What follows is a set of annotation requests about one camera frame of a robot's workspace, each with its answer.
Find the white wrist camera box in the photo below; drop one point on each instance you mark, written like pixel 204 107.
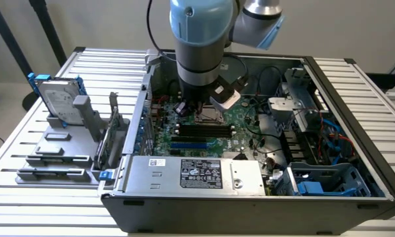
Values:
pixel 225 95

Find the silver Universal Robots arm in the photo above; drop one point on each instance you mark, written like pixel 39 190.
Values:
pixel 200 37

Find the green motherboard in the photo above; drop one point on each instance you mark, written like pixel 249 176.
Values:
pixel 200 138

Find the blue expansion slot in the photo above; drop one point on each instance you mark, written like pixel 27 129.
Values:
pixel 188 145

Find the silver optical drive cage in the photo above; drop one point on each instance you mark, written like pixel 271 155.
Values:
pixel 292 103

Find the hard disk in blue bracket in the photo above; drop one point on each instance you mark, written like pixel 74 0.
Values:
pixel 60 101

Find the grey metal disk bay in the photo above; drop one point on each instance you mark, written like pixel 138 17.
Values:
pixel 328 179

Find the green graphics card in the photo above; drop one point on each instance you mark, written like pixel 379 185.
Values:
pixel 109 138

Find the black RAM slots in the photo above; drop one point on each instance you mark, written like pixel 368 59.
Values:
pixel 205 130

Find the blue plastic disk caddy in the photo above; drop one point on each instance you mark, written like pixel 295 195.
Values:
pixel 311 188

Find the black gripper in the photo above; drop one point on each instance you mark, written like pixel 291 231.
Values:
pixel 192 100

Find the black expansion slot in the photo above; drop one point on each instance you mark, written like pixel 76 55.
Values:
pixel 190 139

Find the grey parts rack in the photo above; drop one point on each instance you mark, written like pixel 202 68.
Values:
pixel 68 150

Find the silver power supply unit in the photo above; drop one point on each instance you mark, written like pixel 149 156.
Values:
pixel 197 176

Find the black tripod stand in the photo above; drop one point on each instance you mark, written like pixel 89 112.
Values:
pixel 29 49

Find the CPU socket with metal frame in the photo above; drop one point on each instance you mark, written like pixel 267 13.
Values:
pixel 209 116

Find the open black PC case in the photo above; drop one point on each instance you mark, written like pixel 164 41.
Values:
pixel 249 148

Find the blue case latch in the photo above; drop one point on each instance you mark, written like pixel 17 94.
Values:
pixel 104 175

